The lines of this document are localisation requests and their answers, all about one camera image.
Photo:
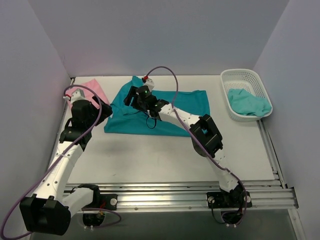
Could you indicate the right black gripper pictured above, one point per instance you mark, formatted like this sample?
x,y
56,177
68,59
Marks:
x,y
135,97

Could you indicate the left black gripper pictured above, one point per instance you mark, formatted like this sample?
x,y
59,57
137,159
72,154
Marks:
x,y
104,110

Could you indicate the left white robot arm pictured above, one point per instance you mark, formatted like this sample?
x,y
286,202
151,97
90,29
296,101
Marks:
x,y
47,210

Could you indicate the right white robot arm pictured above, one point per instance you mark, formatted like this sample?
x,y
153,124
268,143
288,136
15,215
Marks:
x,y
206,138

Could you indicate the pink folded t shirt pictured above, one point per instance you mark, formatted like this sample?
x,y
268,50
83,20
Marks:
x,y
88,95

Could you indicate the light turquoise shirt in basket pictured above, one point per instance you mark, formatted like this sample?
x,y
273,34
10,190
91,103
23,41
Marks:
x,y
244,103

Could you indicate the white plastic basket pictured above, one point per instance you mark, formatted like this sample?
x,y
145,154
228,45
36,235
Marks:
x,y
249,80

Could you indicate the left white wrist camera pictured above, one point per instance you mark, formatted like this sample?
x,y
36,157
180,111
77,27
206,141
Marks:
x,y
76,95

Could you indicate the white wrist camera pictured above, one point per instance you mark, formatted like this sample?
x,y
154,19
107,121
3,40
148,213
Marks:
x,y
76,95
148,82

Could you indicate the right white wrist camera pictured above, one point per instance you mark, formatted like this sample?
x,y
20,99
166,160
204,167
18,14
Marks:
x,y
148,82

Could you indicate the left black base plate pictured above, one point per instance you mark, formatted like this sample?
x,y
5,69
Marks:
x,y
103,201

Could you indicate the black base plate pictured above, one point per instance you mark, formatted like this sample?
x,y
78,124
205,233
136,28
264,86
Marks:
x,y
225,200
103,201

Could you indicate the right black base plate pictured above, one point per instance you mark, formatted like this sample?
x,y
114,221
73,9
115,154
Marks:
x,y
225,200

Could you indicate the aluminium rail frame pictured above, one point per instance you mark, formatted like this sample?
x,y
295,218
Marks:
x,y
191,195

